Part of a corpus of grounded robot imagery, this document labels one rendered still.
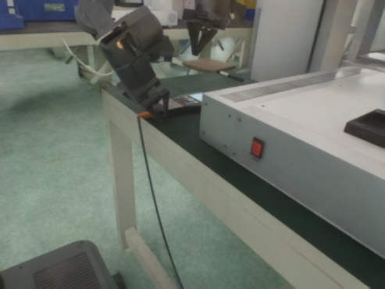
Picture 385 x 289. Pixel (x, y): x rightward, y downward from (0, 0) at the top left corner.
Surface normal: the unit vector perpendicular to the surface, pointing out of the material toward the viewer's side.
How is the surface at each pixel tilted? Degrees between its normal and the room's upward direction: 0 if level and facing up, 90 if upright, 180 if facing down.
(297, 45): 90
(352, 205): 90
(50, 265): 0
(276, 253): 90
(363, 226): 90
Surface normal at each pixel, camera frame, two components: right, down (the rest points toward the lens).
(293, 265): -0.79, 0.25
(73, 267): 0.06, -0.87
